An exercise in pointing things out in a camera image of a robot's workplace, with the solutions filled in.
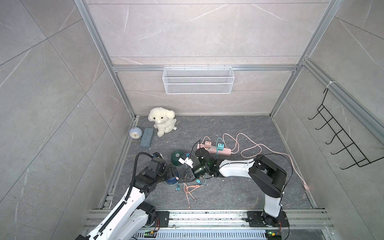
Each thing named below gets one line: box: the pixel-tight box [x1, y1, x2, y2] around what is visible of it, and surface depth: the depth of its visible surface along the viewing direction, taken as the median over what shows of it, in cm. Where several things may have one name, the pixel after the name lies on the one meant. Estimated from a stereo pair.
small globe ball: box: [129, 126, 143, 139], surface depth 103 cm
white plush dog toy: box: [147, 107, 177, 138], surface depth 99 cm
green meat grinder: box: [171, 150, 183, 166], surface depth 87 cm
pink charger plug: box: [204, 141, 212, 148], surface depth 97 cm
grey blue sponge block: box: [140, 128, 155, 148], surface depth 106 cm
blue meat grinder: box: [164, 176, 179, 186], surface depth 78 cm
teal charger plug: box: [217, 143, 225, 151], surface depth 96 cm
